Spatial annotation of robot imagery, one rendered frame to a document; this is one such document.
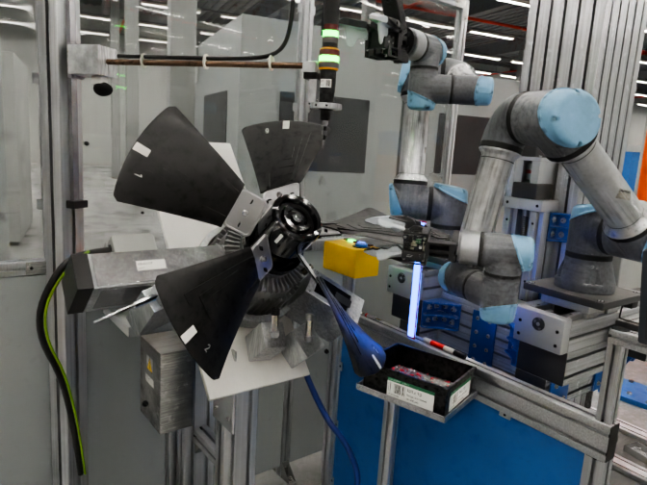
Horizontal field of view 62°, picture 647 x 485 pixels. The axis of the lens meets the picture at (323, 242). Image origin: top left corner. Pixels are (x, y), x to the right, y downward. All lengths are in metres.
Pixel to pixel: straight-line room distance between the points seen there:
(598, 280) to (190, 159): 1.06
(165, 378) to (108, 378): 0.48
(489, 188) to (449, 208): 0.55
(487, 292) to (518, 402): 0.29
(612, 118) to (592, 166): 0.61
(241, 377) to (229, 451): 0.24
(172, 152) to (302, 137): 0.36
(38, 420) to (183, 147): 1.06
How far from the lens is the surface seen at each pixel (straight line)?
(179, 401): 1.49
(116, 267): 1.12
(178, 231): 1.34
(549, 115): 1.17
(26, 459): 1.95
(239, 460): 1.43
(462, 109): 5.32
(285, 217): 1.11
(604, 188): 1.33
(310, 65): 1.22
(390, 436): 1.41
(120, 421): 1.98
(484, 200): 1.28
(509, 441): 1.43
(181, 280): 0.95
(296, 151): 1.30
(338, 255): 1.67
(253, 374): 1.25
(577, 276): 1.55
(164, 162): 1.14
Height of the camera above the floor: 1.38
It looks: 10 degrees down
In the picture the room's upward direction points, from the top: 4 degrees clockwise
